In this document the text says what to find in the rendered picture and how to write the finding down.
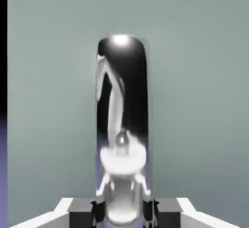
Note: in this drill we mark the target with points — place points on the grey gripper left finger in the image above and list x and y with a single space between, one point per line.
81 210

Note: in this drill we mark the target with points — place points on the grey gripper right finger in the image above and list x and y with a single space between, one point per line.
171 210

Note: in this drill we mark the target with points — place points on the grey-green cabinet door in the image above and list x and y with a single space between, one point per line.
194 76

